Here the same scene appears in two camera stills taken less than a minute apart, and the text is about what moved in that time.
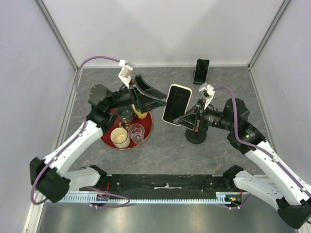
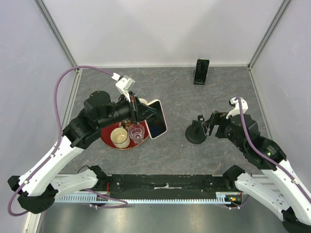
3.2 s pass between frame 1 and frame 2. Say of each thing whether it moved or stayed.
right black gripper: moved
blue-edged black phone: stayed
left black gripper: moved
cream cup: stayed
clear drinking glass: stayed
